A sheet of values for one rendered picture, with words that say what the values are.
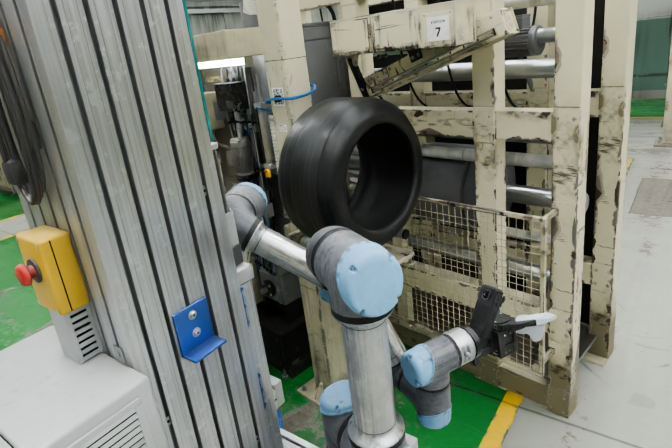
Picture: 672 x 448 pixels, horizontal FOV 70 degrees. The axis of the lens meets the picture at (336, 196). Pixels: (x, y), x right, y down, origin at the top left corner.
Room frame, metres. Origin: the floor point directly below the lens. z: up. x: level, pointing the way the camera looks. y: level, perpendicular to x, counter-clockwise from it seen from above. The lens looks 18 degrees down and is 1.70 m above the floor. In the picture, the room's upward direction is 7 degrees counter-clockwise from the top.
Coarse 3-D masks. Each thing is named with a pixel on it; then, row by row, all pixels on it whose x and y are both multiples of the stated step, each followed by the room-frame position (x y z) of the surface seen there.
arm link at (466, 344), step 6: (450, 330) 0.90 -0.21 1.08; (456, 330) 0.89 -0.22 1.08; (462, 330) 0.89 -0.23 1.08; (450, 336) 0.87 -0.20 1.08; (456, 336) 0.87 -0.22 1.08; (462, 336) 0.87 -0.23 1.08; (468, 336) 0.87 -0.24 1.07; (456, 342) 0.86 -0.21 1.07; (462, 342) 0.86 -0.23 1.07; (468, 342) 0.86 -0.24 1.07; (462, 348) 0.85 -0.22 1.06; (468, 348) 0.85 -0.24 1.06; (474, 348) 0.86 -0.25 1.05; (462, 354) 0.84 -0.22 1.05; (468, 354) 0.84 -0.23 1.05; (474, 354) 0.85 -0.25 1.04; (462, 360) 0.84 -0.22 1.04; (468, 360) 0.85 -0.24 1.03
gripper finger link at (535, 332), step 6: (546, 312) 0.92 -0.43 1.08; (516, 318) 0.91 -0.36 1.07; (522, 318) 0.91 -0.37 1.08; (528, 318) 0.90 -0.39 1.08; (534, 318) 0.90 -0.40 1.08; (540, 318) 0.90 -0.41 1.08; (546, 318) 0.90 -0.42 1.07; (552, 318) 0.90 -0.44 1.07; (540, 324) 0.90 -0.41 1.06; (522, 330) 0.90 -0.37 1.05; (528, 330) 0.90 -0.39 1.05; (534, 330) 0.90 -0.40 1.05; (540, 330) 0.90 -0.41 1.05; (534, 336) 0.90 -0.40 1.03; (540, 336) 0.90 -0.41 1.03
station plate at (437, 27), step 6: (426, 18) 1.78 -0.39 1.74; (432, 18) 1.76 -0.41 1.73; (438, 18) 1.74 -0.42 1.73; (444, 18) 1.72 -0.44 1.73; (432, 24) 1.76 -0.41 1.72; (438, 24) 1.74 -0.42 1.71; (444, 24) 1.72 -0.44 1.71; (432, 30) 1.76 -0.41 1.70; (438, 30) 1.74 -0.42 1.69; (444, 30) 1.72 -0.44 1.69; (432, 36) 1.76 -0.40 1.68; (438, 36) 1.74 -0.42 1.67; (444, 36) 1.72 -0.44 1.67
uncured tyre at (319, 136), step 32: (320, 128) 1.68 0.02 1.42; (352, 128) 1.65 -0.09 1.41; (384, 128) 2.04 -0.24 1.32; (288, 160) 1.71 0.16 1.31; (320, 160) 1.60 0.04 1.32; (384, 160) 2.10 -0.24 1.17; (416, 160) 1.88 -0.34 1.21; (288, 192) 1.69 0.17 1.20; (320, 192) 1.57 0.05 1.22; (384, 192) 2.05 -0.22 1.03; (416, 192) 1.87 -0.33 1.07; (320, 224) 1.60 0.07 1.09; (352, 224) 1.61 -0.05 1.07; (384, 224) 1.91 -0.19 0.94
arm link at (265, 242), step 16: (240, 208) 1.19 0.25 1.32; (240, 224) 1.15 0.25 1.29; (256, 224) 1.16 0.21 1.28; (240, 240) 1.14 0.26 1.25; (256, 240) 1.14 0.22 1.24; (272, 240) 1.15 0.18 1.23; (288, 240) 1.17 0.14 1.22; (272, 256) 1.14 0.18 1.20; (288, 256) 1.13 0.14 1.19; (304, 256) 1.14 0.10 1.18; (304, 272) 1.12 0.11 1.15
